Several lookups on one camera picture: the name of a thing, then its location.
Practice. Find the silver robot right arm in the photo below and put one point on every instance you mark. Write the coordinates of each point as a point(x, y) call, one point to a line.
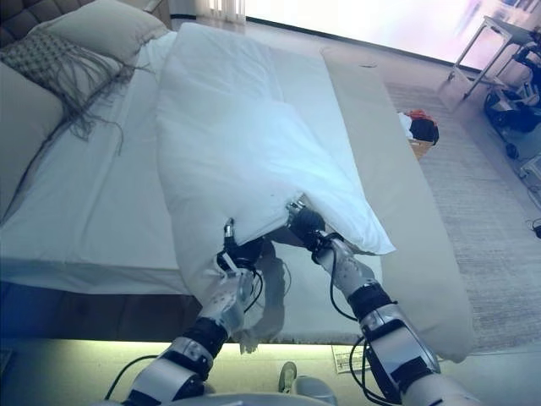
point(380, 321)

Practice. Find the beige bed blanket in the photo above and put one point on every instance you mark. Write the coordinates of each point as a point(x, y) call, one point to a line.
point(401, 190)

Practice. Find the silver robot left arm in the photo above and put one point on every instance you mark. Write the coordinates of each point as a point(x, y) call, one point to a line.
point(220, 304)

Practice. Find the grey patterned rug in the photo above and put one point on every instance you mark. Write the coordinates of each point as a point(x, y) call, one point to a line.
point(477, 211)

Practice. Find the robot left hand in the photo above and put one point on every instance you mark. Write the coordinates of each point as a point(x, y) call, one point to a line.
point(241, 256)

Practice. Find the grey robot torso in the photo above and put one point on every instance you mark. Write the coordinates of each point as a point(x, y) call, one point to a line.
point(313, 389)

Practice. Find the metal frame table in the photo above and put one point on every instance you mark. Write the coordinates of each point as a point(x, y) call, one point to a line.
point(503, 27)

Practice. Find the grey robot left leg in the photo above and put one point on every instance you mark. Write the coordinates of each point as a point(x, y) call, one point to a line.
point(287, 376)

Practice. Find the small plain beige pillow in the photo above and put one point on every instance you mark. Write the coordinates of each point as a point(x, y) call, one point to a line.
point(105, 29)

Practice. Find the wooden laundry basket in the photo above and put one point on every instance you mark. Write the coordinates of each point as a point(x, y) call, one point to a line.
point(420, 149)

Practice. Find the small wooden nightstand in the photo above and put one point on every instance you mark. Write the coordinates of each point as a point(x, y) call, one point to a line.
point(162, 12)

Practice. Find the patterned fringed pillow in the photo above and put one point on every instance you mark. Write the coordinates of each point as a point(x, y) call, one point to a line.
point(46, 59)

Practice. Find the mattress with white sheet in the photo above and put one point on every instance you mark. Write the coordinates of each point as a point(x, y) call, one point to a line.
point(84, 190)

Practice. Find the beige curtain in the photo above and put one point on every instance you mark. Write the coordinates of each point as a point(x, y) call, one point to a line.
point(228, 6)

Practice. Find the bright window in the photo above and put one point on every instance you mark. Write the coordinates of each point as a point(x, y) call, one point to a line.
point(359, 21)

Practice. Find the dark bed frame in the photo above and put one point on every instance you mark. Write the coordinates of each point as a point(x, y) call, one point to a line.
point(84, 313)

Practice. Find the white duvet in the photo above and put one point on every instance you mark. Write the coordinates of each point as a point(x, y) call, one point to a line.
point(236, 127)

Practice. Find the large plain beige pillow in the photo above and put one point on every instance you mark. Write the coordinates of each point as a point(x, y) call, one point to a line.
point(21, 127)

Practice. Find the black wheeled machine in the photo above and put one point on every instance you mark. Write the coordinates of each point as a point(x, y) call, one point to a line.
point(507, 114)

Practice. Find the grey upholstered headboard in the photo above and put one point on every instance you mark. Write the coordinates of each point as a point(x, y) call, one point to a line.
point(17, 21)

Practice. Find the white garment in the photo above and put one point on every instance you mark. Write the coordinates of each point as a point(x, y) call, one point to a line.
point(405, 124)

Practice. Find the red garment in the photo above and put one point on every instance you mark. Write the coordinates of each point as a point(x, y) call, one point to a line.
point(418, 113)

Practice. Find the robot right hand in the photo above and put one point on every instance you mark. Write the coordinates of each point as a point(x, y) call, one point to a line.
point(308, 226)

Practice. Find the black garment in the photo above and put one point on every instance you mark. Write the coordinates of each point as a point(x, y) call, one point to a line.
point(424, 131)

